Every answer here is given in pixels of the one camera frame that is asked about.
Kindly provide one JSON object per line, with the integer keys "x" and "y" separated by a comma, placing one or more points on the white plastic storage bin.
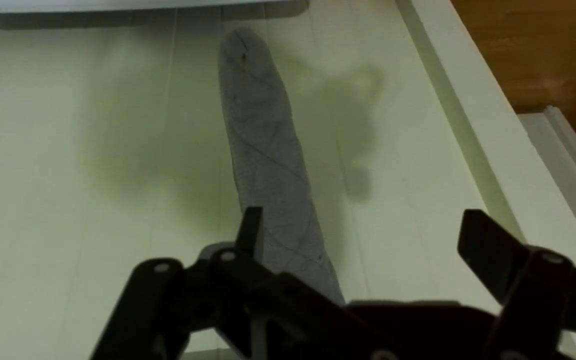
{"x": 101, "y": 4}

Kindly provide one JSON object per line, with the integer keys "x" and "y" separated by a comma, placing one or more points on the grey quilted oven glove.
{"x": 269, "y": 152}

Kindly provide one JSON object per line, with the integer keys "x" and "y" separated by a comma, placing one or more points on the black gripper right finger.
{"x": 541, "y": 301}

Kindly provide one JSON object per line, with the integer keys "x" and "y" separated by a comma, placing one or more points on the white door frame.
{"x": 569, "y": 166}

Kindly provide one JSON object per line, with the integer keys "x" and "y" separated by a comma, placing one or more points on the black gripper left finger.
{"x": 188, "y": 312}

